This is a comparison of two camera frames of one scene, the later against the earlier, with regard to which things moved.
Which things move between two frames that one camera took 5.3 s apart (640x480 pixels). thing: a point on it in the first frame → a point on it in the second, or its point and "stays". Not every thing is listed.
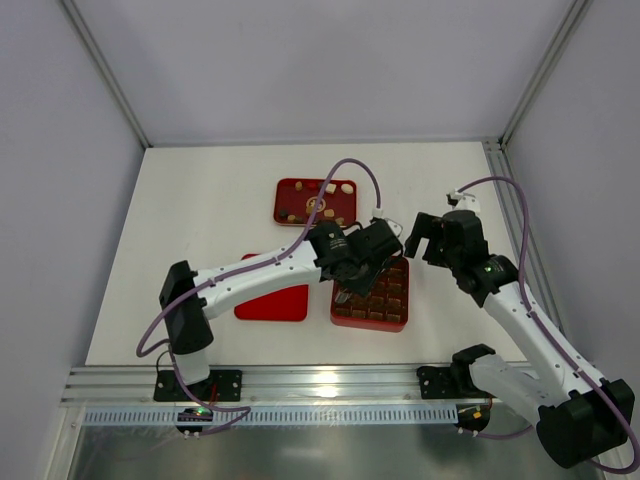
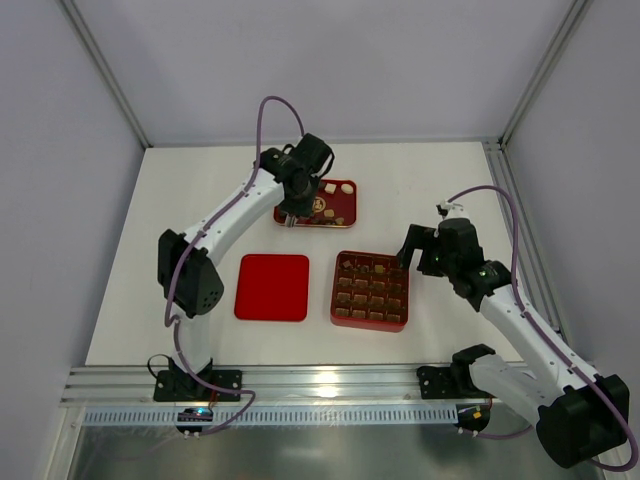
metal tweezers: [342, 297] → [290, 221]
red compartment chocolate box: [384, 308] stays
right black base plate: [436, 382] stays
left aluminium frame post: [105, 67] stays
